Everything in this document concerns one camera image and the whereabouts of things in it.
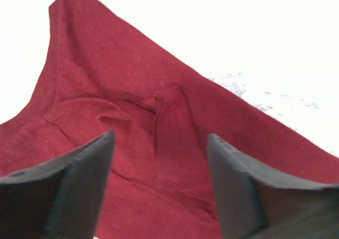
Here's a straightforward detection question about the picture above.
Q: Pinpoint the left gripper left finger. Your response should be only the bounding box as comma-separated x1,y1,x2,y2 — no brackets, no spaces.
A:
1,130,114,239

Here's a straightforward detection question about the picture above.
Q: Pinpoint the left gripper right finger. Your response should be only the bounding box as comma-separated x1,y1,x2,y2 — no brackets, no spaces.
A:
207,134,338,239

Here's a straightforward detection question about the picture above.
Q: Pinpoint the dark red t-shirt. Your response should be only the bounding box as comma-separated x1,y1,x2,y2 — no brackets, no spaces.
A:
1,0,338,238

